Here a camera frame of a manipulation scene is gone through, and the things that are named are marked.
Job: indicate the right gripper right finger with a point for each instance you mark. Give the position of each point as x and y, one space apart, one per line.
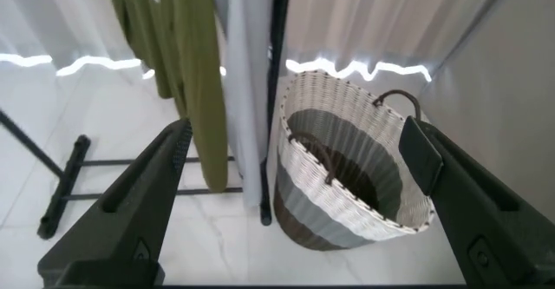
490 219

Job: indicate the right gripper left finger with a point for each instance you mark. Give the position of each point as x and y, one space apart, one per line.
121 219

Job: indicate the green printed shirt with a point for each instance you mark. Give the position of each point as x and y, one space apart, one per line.
195 63

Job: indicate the pale grey garment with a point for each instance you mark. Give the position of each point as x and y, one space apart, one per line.
247 85

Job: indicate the white laundry basket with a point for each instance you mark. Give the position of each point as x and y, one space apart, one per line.
347 185

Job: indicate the black clothes rack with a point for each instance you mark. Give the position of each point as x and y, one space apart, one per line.
273 107

